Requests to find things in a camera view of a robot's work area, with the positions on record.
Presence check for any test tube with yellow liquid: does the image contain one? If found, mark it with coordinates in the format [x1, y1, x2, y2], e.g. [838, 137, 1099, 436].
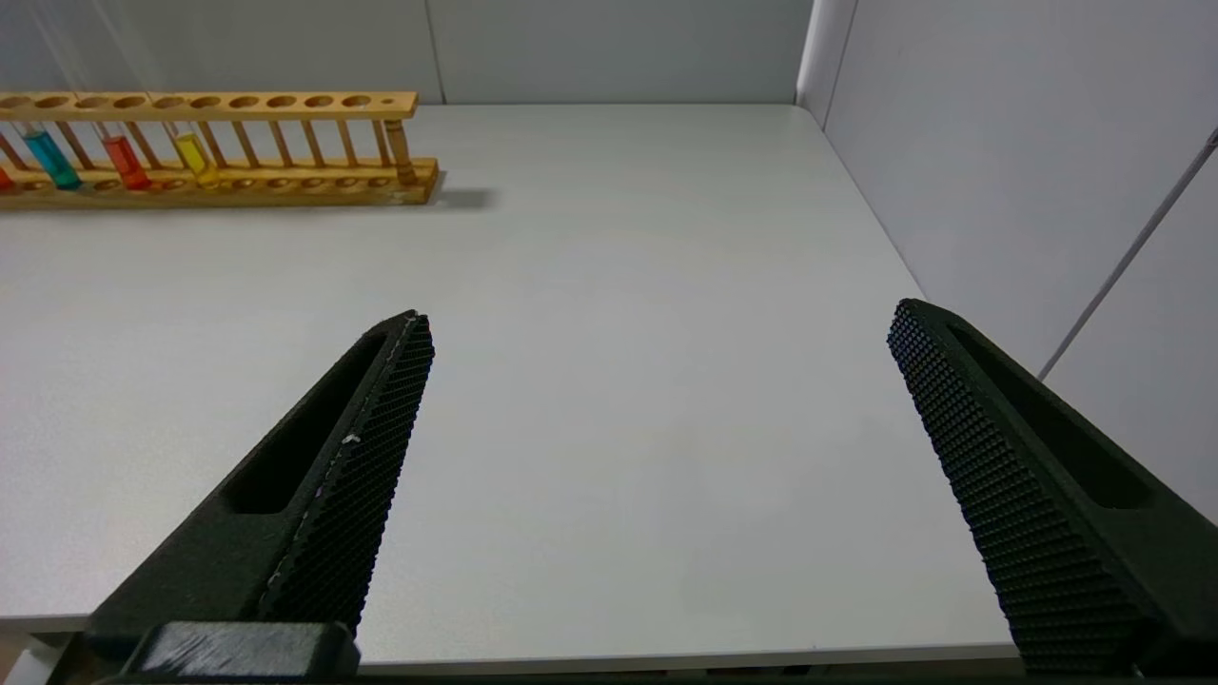
[112, 0, 222, 187]

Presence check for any wooden test tube rack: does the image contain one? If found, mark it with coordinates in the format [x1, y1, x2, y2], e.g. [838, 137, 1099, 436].
[0, 91, 441, 208]

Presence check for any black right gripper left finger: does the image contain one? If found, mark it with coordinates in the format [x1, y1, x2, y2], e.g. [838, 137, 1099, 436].
[81, 310, 436, 667]

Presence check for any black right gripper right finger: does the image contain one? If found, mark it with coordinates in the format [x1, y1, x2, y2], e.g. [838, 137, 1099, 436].
[888, 299, 1218, 676]

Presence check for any test tube with orange-red liquid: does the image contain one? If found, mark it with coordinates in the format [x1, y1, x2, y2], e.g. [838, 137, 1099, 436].
[38, 0, 151, 193]

